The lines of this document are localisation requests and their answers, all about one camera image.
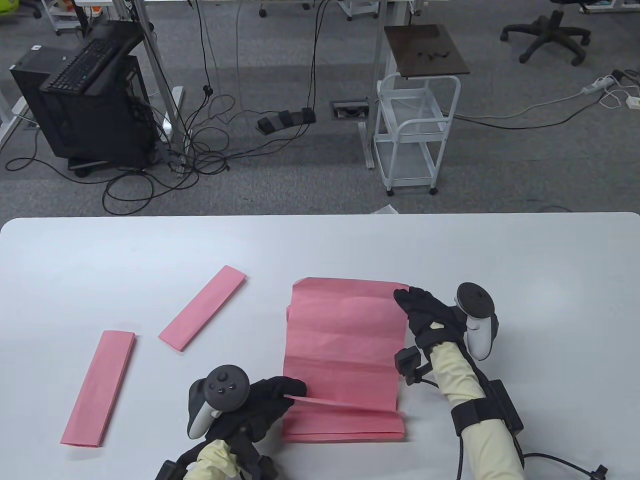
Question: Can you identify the grey white VR controller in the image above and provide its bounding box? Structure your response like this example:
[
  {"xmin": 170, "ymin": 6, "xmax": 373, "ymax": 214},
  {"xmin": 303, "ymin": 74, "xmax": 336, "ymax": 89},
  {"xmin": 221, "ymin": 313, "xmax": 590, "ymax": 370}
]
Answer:
[
  {"xmin": 187, "ymin": 365, "xmax": 251, "ymax": 440},
  {"xmin": 454, "ymin": 282, "xmax": 500, "ymax": 362}
]

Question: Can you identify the pink paper sheet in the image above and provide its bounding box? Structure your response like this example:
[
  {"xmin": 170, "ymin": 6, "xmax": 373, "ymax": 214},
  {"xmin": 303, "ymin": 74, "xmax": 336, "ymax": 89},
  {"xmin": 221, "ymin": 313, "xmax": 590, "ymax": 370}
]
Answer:
[
  {"xmin": 282, "ymin": 277, "xmax": 412, "ymax": 415},
  {"xmin": 281, "ymin": 305, "xmax": 406, "ymax": 444},
  {"xmin": 158, "ymin": 265, "xmax": 248, "ymax": 353},
  {"xmin": 60, "ymin": 330, "xmax": 137, "ymax": 448}
]

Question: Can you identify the white power strip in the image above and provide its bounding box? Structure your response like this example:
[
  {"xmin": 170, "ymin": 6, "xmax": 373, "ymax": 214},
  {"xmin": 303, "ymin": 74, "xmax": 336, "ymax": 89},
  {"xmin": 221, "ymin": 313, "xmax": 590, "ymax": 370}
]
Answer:
[{"xmin": 581, "ymin": 75, "xmax": 617, "ymax": 96}]

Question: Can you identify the dark brown board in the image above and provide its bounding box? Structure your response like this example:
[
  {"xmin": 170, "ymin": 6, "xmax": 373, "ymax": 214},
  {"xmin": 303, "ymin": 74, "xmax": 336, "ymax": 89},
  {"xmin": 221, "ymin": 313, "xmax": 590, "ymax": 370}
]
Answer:
[{"xmin": 383, "ymin": 24, "xmax": 471, "ymax": 81}]

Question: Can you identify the black foot pedal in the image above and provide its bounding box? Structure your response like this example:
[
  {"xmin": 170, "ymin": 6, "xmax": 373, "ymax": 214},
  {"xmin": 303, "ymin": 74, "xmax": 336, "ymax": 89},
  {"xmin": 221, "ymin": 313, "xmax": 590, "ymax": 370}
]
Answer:
[{"xmin": 256, "ymin": 107, "xmax": 317, "ymax": 135}]

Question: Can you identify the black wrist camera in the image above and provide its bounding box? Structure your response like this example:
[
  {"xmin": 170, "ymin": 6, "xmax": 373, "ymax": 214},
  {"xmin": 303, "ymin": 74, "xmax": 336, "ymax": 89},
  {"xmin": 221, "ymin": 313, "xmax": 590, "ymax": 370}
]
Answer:
[
  {"xmin": 250, "ymin": 452, "xmax": 282, "ymax": 480},
  {"xmin": 395, "ymin": 346, "xmax": 434, "ymax": 386}
]

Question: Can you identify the tangle of black cables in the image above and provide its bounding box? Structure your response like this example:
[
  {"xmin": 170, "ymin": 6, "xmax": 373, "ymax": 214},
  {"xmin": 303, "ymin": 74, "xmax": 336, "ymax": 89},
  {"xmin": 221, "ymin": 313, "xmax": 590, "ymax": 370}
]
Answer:
[{"xmin": 4, "ymin": 0, "xmax": 261, "ymax": 217}]

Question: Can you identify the white desk leg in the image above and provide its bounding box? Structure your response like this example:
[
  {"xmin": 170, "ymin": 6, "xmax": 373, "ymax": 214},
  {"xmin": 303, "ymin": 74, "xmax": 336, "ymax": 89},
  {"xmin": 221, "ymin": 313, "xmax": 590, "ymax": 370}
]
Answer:
[{"xmin": 112, "ymin": 0, "xmax": 186, "ymax": 176}]

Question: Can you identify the metal floor socket box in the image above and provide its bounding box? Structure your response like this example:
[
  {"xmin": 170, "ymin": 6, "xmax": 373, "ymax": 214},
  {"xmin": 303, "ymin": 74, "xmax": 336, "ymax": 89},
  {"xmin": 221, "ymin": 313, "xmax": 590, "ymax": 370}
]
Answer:
[{"xmin": 330, "ymin": 101, "xmax": 371, "ymax": 121}]

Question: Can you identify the white storage trolley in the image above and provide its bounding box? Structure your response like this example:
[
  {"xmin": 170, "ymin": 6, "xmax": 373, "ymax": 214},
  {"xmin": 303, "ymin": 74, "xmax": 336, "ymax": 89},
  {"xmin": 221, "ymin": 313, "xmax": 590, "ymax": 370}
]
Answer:
[{"xmin": 40, "ymin": 0, "xmax": 86, "ymax": 36}]

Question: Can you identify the black hanging cable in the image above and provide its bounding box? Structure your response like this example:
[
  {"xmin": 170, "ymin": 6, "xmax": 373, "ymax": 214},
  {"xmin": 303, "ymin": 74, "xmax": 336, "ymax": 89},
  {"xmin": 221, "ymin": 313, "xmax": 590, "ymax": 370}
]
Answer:
[{"xmin": 300, "ymin": 0, "xmax": 333, "ymax": 113}]

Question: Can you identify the person's left hand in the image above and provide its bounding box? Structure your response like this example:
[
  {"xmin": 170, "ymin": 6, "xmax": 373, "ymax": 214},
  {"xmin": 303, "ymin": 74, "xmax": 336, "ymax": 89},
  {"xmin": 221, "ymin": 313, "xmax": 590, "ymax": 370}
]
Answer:
[{"xmin": 204, "ymin": 376, "xmax": 308, "ymax": 444}]

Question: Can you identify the black computer tower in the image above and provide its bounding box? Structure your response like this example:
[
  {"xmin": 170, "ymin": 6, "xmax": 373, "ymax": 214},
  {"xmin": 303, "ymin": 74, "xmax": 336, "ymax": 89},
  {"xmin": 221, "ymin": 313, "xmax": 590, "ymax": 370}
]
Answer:
[{"xmin": 10, "ymin": 47, "xmax": 157, "ymax": 171}]

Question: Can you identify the white desk foot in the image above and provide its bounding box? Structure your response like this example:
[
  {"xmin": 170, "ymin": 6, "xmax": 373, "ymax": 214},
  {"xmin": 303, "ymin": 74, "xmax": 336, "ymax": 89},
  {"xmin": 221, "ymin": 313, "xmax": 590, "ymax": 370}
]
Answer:
[{"xmin": 0, "ymin": 95, "xmax": 31, "ymax": 146}]

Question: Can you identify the person's right hand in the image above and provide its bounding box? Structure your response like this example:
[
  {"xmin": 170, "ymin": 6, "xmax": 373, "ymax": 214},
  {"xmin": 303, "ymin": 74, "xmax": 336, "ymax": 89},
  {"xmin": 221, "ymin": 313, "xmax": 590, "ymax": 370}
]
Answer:
[{"xmin": 393, "ymin": 286, "xmax": 468, "ymax": 352}]

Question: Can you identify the black sensor cable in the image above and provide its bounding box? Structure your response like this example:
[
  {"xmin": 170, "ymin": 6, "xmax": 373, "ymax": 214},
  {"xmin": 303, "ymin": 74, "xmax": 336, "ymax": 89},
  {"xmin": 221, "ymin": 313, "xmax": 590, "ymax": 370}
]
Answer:
[{"xmin": 520, "ymin": 452, "xmax": 609, "ymax": 480}]

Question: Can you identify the white rolling cart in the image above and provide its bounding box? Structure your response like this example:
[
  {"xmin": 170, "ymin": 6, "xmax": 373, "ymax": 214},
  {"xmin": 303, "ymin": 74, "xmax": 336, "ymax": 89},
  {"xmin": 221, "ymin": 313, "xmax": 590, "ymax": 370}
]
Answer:
[{"xmin": 374, "ymin": 74, "xmax": 462, "ymax": 197}]

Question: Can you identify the black office chair base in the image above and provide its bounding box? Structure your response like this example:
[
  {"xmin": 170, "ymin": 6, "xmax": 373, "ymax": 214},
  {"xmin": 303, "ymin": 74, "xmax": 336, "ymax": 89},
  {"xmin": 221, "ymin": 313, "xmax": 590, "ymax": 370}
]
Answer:
[{"xmin": 501, "ymin": 0, "xmax": 592, "ymax": 67}]

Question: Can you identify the long black floor cable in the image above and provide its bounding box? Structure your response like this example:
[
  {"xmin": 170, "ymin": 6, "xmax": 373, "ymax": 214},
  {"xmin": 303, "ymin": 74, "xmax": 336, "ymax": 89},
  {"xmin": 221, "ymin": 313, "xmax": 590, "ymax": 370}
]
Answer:
[{"xmin": 452, "ymin": 95, "xmax": 608, "ymax": 131}]

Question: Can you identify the black flat panel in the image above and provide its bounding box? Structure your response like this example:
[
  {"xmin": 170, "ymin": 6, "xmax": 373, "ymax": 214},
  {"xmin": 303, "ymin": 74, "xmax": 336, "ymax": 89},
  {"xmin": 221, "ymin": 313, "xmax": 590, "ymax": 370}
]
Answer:
[{"xmin": 82, "ymin": 20, "xmax": 147, "ymax": 96}]

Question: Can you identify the black keyboard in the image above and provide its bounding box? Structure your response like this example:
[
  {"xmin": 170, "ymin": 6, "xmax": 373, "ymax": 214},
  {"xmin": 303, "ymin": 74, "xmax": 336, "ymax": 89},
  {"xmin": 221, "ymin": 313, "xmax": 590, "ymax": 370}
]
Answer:
[{"xmin": 39, "ymin": 37, "xmax": 121, "ymax": 96}]

